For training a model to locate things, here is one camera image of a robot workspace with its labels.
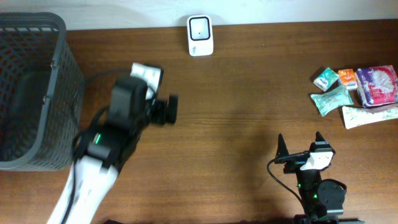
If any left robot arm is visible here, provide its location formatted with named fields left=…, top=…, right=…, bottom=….
left=48, top=76, right=178, bottom=223

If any white tube with tan cap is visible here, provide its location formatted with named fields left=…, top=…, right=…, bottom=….
left=342, top=103, right=397, bottom=129

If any mint toilet wipes pack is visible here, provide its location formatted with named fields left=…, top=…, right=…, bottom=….
left=310, top=85, right=354, bottom=116

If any red purple tissue pack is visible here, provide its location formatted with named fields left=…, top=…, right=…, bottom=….
left=354, top=65, right=397, bottom=108

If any teal Kleenex tissue pack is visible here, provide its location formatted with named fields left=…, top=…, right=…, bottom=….
left=313, top=67, right=339, bottom=91

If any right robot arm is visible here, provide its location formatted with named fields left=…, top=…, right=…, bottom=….
left=273, top=132, right=347, bottom=223

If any grey plastic mesh basket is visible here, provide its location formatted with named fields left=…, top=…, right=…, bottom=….
left=1, top=12, right=84, bottom=171

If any white barcode scanner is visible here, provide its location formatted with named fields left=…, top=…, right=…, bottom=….
left=187, top=15, right=214, bottom=57

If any orange Kleenex tissue pack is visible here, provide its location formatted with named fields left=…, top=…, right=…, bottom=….
left=338, top=69, right=358, bottom=91

